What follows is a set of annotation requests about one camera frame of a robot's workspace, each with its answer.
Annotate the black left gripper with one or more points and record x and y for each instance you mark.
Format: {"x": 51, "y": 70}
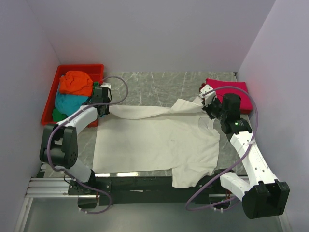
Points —
{"x": 107, "y": 111}

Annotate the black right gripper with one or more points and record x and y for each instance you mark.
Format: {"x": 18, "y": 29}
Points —
{"x": 207, "y": 108}

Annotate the white t shirt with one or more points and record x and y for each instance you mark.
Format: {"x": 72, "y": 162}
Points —
{"x": 180, "y": 138}

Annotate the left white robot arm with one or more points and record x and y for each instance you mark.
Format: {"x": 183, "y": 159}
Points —
{"x": 59, "y": 140}

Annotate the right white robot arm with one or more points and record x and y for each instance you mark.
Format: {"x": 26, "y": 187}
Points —
{"x": 263, "y": 195}

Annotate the pink folded t shirt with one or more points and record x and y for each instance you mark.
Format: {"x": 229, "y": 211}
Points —
{"x": 246, "y": 106}

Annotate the red plastic bin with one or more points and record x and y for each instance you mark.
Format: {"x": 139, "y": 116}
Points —
{"x": 95, "y": 71}

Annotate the orange t shirt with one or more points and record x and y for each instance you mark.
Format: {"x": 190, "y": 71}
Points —
{"x": 76, "y": 83}

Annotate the light blue t shirt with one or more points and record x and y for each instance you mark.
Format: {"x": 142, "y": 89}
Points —
{"x": 68, "y": 104}

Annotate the dark red folded t shirt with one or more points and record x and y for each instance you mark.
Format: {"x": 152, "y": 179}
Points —
{"x": 203, "y": 88}

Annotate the green t shirt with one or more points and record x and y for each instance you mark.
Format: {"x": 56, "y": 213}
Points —
{"x": 57, "y": 116}

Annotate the black base bar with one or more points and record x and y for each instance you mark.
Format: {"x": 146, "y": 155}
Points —
{"x": 150, "y": 189}

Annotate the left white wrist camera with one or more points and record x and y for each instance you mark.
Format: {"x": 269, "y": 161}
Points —
{"x": 106, "y": 85}

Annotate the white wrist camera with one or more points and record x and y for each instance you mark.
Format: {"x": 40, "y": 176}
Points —
{"x": 208, "y": 96}
{"x": 106, "y": 85}

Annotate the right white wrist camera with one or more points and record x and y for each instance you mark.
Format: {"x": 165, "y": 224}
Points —
{"x": 208, "y": 96}

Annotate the aluminium rail frame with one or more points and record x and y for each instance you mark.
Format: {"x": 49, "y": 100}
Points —
{"x": 56, "y": 187}

